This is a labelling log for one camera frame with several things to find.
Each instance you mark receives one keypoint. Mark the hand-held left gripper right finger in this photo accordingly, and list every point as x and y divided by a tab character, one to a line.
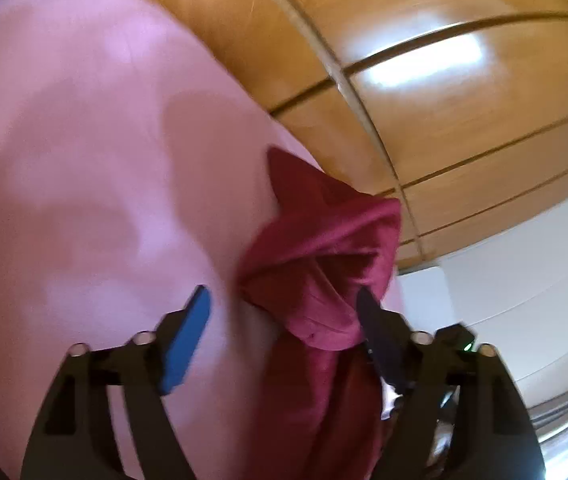
383	345

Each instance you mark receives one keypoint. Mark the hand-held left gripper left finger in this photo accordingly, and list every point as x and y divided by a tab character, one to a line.
189	335

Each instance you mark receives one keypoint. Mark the maroon lace-trimmed garment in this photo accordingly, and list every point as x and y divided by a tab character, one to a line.
314	260

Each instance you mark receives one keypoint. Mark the white panel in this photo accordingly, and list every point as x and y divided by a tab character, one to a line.
426	295

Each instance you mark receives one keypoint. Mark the pink bedsheet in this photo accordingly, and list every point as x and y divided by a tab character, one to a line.
89	160

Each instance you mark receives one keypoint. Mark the wooden panelled wardrobe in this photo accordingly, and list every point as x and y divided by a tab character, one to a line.
438	135

